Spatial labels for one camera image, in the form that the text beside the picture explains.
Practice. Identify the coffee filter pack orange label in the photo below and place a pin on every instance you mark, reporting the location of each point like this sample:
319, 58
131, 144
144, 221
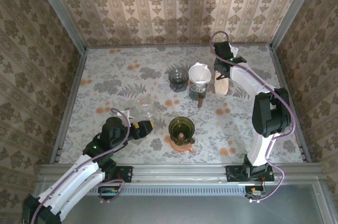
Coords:
221, 88

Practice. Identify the white paper coffee filter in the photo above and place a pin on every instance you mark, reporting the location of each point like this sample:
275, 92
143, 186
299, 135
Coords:
199, 74

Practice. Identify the clear glass cup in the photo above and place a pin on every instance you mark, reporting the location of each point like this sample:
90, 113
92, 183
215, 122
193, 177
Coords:
145, 102

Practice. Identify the green glass coffee dripper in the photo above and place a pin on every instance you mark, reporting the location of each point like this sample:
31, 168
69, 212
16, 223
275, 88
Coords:
182, 129

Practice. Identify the grey smoked coffee dripper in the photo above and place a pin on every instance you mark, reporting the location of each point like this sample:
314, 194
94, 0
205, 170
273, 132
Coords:
179, 77

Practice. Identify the orange glass cup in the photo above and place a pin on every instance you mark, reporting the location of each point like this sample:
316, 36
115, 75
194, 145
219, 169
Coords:
191, 150

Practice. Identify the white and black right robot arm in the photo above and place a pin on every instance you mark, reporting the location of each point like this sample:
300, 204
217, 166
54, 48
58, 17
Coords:
257, 152

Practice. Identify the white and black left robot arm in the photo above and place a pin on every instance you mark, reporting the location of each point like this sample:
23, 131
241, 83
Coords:
71, 179

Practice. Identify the small electronics board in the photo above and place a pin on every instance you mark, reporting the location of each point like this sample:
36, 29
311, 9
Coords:
256, 192
108, 191

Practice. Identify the floral patterned table cover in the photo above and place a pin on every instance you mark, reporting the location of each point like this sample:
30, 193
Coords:
113, 70

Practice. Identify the grey metal panel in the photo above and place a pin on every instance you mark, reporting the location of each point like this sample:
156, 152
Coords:
171, 210

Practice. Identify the aluminium table edge rail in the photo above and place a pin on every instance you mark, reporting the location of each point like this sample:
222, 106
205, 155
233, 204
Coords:
158, 47
281, 76
70, 102

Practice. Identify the wide aluminium mounting rail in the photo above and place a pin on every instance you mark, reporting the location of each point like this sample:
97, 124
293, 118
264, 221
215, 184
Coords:
179, 175

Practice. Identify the aluminium frame post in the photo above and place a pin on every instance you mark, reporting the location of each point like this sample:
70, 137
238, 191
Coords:
293, 10
60, 10

